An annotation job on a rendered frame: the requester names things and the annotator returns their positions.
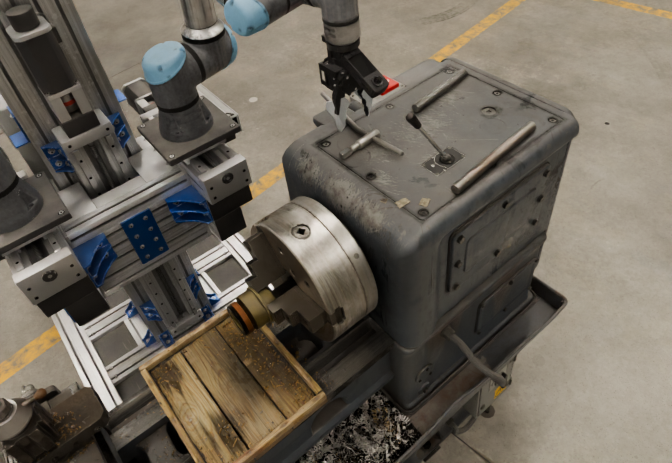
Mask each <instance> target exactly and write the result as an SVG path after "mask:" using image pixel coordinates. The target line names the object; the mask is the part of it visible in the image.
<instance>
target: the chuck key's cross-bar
mask: <svg viewBox="0 0 672 463"><path fill-rule="evenodd" d="M320 95H321V96H322V97H323V98H324V99H325V100H326V101H332V100H331V98H330V97H329V96H328V95H327V94H326V93H325V92H321V94H320ZM346 122H347V123H348V124H349V125H350V126H351V127H352V128H353V129H354V130H355V131H356V132H358V133H360V134H362V135H363V136H364V135H366V134H367V133H369V132H367V131H365V130H363V129H361V128H360V127H358V126H357V125H356V124H355V123H354V122H353V121H352V120H351V119H350V118H349V117H348V116H347V118H346ZM372 140H373V141H374V142H376V143H378V144H380V145H381V146H383V147H385V148H387V149H389V150H391V151H392V152H394V153H396V154H398V155H400V156H403V155H404V151H402V150H400V149H398V148H396V147H394V146H393V145H391V144H389V143H387V142H385V141H383V140H382V139H380V138H378V137H376V136H373V138H372Z"/></svg>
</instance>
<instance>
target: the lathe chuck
mask: <svg viewBox="0 0 672 463"><path fill-rule="evenodd" d="M265 220H266V221H265ZM262 221H263V222H262ZM259 223H260V224H259ZM258 224H259V226H260V228H261V229H262V231H263V233H264V234H265V236H266V238H267V240H268V241H269V243H270V245H271V247H272V248H273V250H274V252H275V254H276V255H277V257H278V259H279V261H280V262H281V264H282V266H283V267H284V269H286V270H287V271H286V274H284V275H282V276H281V277H279V278H278V279H276V280H275V281H273V282H272V283H271V284H272V286H273V287H274V289H275V288H277V287H278V286H280V285H281V284H282V283H285V282H286V281H288V279H287V278H288V277H289V276H290V275H291V276H292V277H293V279H294V280H295V282H296V283H297V285H298V286H299V288H300V289H301V290H302V291H303V292H305V293H306V294H307V295H308V296H309V297H310V298H311V299H312V300H314V301H315V302H316V303H317V304H318V305H319V306H320V307H321V308H323V309H324V310H325V311H326V312H327V313H328V314H329V315H332V314H333V313H335V311H334V310H335V309H336V308H338V307H339V308H341V311H342V314H343V318H342V321H341V322H340V323H335V324H334V325H333V326H332V324H330V323H329V322H328V323H326V324H324V326H322V327H321V328H320V329H318V330H317V331H316V332H314V333H313V334H314V335H315V336H316V337H318V338H320V339H321V340H324V341H327V342H332V341H334V340H335V339H336V338H338V337H339V336H340V335H341V334H343V333H344V332H345V331H347V330H348V329H349V328H351V327H352V326H353V325H354V324H356V323H357V322H358V321H360V320H361V319H362V318H363V317H364V316H365V314H366V309H367V304H366V298H365V294H364V290H363V287H362V285H361V282H360V280H359V278H358V275H357V273H356V271H355V269H354V267H353V266H352V264H351V262H350V260H349V259H348V257H347V255H346V254H345V252H344V251H343V249H342V248H341V246H340V245H339V244H338V242H337V241H336V240H335V238H334V237H333V236H332V235H331V233H330V232H329V231H328V230H327V229H326V228H325V227H324V225H323V224H322V223H321V222H320V221H319V220H318V219H316V218H315V217H314V216H313V215H312V214H311V213H309V212H308V211H307V210H305V209H304V208H302V207H300V206H298V205H295V204H292V203H288V204H285V205H283V206H282V207H280V208H279V209H277V210H275V211H274V212H272V213H270V214H269V215H267V216H266V217H264V218H262V219H261V220H259V221H258V222H256V223H254V224H253V225H252V227H251V236H252V235H254V234H256V233H257V232H258V231H257V229H256V227H255V226H257V225H258ZM301 225H303V226H306V227H307V228H308V229H309V234H308V236H306V237H304V238H298V237H296V236H294V234H293V230H294V229H295V228H296V227H297V226H301Z"/></svg>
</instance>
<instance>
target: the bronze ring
mask: <svg viewBox="0 0 672 463"><path fill-rule="evenodd" d="M236 300H237V301H236V302H235V301H234V302H232V303H231V304H230V305H229V306H227V311H228V313H229V315H230V317H231V318H232V320H233V322H234V323H235V324H236V326H237V327H238V329H239V330H240V331H241V332H242V333H243V334H244V335H248V334H250V333H251V332H253V331H254V328H255V329H257V330H259V329H260V328H262V327H263V326H264V325H266V324H267V323H272V322H273V317H272V315H271V312H270V310H269V309H268V307H267V305H268V304H270V303H271V302H273V301H274V300H276V298H275V297H274V295H273V294H272V292H271V291H270V290H269V289H268V288H267V287H265V288H263V289H262V290H260V291H259V292H258V293H257V292H256V291H255V290H254V289H253V288H252V287H248V288H247V291H245V292H244V293H242V294H241V295H239V296H238V297H237V298H236Z"/></svg>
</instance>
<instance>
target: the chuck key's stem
mask: <svg viewBox="0 0 672 463"><path fill-rule="evenodd" d="M373 136H376V137H380V132H379V130H377V129H373V130H372V131H370V132H369V133H367V134H366V135H364V136H363V137H361V138H360V139H358V140H357V141H356V142H355V144H354V145H352V146H351V147H347V148H346V149H344V150H343V151H341V152H340V153H339V156H340V158H342V159H343V160H344V159H346V158H347V157H349V156H350V155H352V154H353V152H354V151H356V150H357V149H362V148H363V147H365V146H366V145H368V144H369V143H371V142H372V141H373V140H372V138H373Z"/></svg>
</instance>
